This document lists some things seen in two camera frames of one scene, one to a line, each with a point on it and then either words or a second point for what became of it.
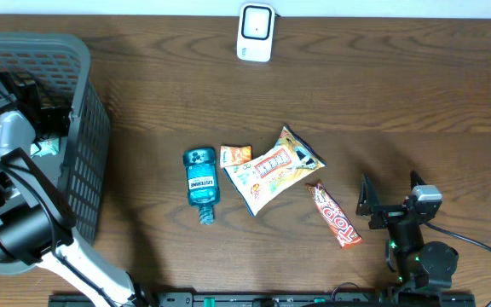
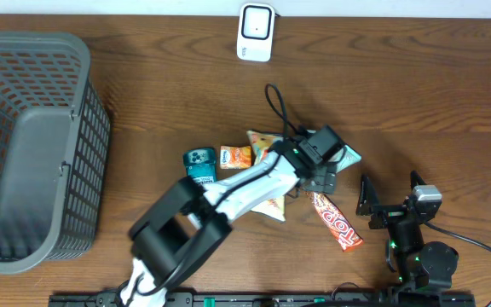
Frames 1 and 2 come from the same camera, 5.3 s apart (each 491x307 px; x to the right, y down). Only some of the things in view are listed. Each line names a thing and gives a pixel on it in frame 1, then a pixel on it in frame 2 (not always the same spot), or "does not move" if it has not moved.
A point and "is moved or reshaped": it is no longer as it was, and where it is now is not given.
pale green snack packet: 49,146 to 343,158
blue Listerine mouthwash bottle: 203,187 does not move
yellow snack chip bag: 259,178 is moved or reshaped
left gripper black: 52,118 to 328,185
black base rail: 266,299 does not move
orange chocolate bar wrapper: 337,220 does not move
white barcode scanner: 256,32 does not move
